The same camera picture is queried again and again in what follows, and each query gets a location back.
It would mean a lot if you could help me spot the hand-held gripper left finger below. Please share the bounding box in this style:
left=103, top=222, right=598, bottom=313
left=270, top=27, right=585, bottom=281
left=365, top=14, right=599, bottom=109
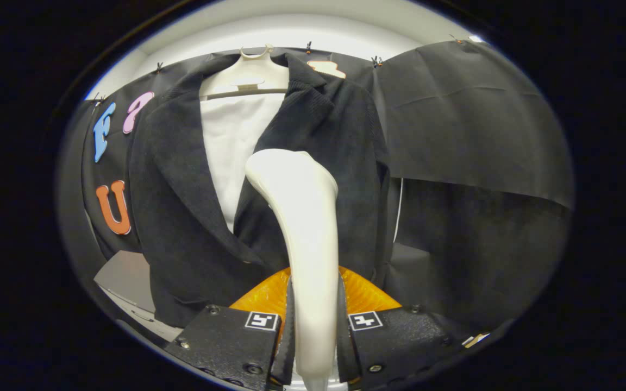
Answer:
left=164, top=266, right=296, bottom=391

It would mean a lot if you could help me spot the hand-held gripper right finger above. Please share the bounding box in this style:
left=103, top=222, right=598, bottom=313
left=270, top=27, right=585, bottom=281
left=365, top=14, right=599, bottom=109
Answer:
left=337, top=266, right=468, bottom=389

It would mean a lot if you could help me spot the black jacket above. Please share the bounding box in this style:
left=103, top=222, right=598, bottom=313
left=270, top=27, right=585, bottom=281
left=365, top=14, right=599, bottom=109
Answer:
left=128, top=53, right=392, bottom=328

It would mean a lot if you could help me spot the white garment steamer head with hose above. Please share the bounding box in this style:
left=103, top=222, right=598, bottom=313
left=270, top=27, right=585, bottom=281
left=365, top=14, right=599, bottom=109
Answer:
left=245, top=148, right=340, bottom=391

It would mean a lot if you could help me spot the white shirt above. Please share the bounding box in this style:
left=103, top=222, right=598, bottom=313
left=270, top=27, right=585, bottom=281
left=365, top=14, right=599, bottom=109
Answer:
left=200, top=92, right=286, bottom=233

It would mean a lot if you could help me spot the white clothes hanger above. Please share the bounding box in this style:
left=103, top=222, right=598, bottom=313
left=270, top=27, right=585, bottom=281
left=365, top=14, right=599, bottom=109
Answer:
left=200, top=45, right=290, bottom=101

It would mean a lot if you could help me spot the grey drawer cabinet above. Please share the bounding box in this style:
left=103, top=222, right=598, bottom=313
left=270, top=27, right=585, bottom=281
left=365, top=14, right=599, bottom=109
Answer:
left=94, top=250, right=183, bottom=342

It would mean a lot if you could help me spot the black backdrop cloth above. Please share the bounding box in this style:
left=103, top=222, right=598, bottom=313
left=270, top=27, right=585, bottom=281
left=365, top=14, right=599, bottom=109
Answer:
left=58, top=39, right=574, bottom=337

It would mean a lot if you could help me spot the thin white cable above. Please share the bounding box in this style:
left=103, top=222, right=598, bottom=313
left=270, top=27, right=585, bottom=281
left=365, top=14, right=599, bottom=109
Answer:
left=393, top=178, right=404, bottom=243

